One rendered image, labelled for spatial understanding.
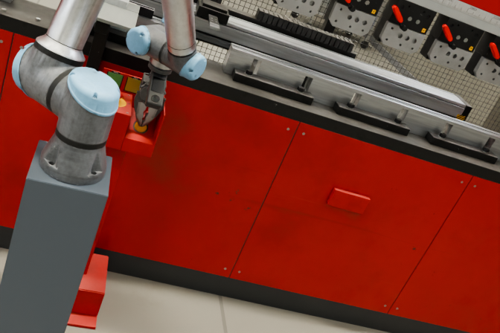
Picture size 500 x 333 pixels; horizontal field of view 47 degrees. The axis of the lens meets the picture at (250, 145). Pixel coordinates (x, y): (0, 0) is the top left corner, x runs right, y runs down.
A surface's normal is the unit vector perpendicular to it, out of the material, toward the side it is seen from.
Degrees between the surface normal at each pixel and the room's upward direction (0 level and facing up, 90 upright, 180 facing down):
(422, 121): 90
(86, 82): 8
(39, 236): 90
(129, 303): 0
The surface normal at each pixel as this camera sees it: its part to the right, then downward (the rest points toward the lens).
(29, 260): 0.15, 0.48
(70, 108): -0.50, 0.20
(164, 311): 0.36, -0.84
